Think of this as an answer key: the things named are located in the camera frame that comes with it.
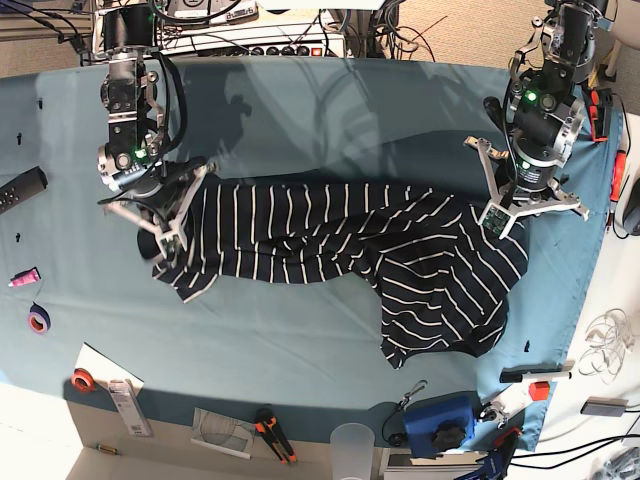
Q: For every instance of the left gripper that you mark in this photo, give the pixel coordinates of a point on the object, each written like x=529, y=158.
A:
x=511, y=201

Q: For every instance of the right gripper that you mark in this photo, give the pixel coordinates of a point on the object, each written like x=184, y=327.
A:
x=159, y=201

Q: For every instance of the navy white striped t-shirt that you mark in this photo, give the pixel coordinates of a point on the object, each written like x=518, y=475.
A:
x=442, y=278

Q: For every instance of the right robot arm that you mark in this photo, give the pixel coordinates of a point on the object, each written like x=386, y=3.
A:
x=147, y=119

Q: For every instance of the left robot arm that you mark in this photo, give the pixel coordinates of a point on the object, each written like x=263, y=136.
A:
x=540, y=117

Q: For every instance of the orange black clamp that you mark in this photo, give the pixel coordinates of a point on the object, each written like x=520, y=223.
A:
x=600, y=112

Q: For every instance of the black computer mouse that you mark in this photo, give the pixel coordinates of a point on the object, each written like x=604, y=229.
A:
x=631, y=213

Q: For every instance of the black remote control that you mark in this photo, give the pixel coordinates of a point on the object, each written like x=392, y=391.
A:
x=21, y=188

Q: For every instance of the pink tube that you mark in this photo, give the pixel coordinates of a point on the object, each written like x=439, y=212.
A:
x=25, y=278

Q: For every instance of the purple tape roll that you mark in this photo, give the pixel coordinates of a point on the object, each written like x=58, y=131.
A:
x=38, y=319

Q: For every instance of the white paper sheet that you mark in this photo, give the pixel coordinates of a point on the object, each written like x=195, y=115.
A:
x=103, y=370

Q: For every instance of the white zip ties bundle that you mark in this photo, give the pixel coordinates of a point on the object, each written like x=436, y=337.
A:
x=609, y=338

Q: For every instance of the packaged item with barcode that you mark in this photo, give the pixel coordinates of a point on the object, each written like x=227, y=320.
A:
x=125, y=400

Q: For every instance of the black marker pen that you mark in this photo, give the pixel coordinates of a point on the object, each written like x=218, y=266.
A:
x=522, y=375

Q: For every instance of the orange tape roll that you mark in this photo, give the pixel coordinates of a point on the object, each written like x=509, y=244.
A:
x=82, y=381

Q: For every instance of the grey power supply box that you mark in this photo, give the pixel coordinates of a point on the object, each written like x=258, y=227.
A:
x=244, y=10
x=188, y=9

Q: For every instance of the small red block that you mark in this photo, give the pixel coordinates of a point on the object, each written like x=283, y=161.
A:
x=539, y=391

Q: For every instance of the teal table cloth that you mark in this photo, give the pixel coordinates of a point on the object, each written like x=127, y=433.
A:
x=311, y=352

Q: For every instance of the clear plastic bag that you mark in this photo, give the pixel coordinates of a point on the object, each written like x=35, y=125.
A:
x=222, y=434

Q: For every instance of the grey adapter box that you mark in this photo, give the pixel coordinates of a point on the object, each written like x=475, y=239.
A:
x=603, y=408

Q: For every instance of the orange black cutter pliers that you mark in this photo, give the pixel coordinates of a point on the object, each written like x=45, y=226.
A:
x=270, y=430

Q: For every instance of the blue clamp with black knob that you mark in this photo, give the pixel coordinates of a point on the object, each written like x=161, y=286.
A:
x=439, y=427

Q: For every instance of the frosted plastic cup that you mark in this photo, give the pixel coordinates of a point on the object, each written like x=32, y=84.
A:
x=352, y=448

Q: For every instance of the orange handled tool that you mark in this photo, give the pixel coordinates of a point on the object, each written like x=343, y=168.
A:
x=618, y=174

